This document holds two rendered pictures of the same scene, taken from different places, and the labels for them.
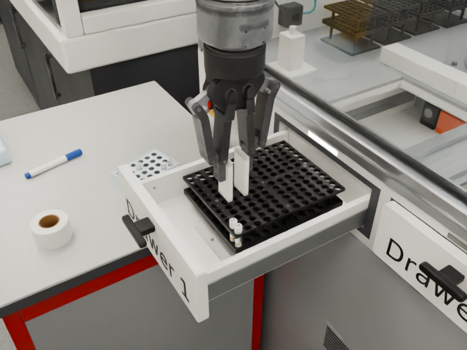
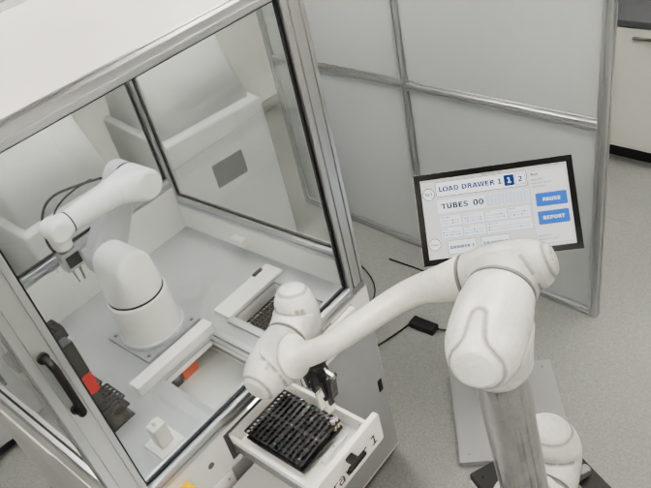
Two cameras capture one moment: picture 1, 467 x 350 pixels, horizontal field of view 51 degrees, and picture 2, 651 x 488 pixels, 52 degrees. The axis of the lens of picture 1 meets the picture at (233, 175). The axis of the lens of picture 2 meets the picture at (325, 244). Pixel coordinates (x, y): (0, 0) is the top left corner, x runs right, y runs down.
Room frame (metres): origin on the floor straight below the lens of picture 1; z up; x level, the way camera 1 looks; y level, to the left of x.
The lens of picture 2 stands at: (0.68, 1.23, 2.42)
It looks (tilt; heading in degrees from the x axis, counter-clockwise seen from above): 36 degrees down; 260
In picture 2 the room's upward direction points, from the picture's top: 14 degrees counter-clockwise
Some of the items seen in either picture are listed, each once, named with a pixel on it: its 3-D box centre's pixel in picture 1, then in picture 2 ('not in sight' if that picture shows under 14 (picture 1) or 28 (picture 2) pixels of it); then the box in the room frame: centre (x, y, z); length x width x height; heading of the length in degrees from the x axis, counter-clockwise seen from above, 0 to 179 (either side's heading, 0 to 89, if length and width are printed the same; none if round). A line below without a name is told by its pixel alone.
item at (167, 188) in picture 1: (266, 196); (292, 431); (0.67, -0.06, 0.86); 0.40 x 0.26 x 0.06; 122
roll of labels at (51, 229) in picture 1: (51, 228); not in sight; (0.68, 0.35, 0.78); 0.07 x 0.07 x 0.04
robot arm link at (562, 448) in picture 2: not in sight; (546, 456); (0.12, 0.38, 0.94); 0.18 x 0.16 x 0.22; 48
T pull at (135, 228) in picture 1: (141, 228); (353, 460); (0.55, 0.14, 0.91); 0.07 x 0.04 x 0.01; 32
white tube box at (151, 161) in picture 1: (146, 174); not in sight; (0.85, 0.19, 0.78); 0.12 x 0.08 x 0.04; 137
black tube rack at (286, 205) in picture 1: (262, 196); (294, 432); (0.67, -0.05, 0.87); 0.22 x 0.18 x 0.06; 122
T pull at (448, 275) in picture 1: (447, 277); not in sight; (0.45, -0.30, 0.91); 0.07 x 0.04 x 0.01; 32
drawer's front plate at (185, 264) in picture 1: (158, 236); (348, 462); (0.56, 0.12, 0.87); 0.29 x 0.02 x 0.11; 32
